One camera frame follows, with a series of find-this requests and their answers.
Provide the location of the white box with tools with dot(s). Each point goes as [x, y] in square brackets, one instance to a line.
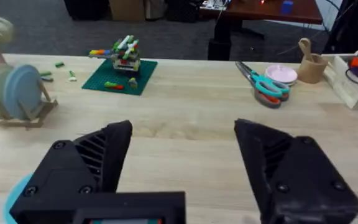
[350, 84]

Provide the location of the wooden peg dish rack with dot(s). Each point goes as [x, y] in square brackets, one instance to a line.
[39, 112]

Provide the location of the cardboard box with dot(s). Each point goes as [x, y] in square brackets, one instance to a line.
[126, 9]

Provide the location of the grey and orange scissors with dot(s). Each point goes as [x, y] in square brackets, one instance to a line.
[269, 100]

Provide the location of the loose green toy block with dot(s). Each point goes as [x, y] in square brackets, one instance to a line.
[45, 73]
[59, 64]

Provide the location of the green board with toy blocks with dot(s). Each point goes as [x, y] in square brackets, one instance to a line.
[120, 73]

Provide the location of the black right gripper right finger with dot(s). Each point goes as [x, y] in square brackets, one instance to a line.
[297, 180]

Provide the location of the blue container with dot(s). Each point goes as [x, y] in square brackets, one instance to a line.
[287, 7]

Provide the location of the wooden cup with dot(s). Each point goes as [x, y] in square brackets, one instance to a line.
[312, 70]

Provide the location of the green and white toy block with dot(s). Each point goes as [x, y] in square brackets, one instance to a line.
[72, 76]

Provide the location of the light blue plate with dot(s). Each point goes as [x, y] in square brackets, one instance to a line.
[15, 194]

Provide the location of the wooden spoon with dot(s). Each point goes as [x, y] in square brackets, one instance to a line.
[305, 48]

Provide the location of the blue-grey plate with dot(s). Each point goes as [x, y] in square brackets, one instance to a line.
[20, 90]

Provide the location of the small pink dish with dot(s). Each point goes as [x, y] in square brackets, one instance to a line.
[281, 74]

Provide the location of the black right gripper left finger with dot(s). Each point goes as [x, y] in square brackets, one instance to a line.
[70, 174]

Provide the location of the brown desk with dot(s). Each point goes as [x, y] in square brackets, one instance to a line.
[259, 11]

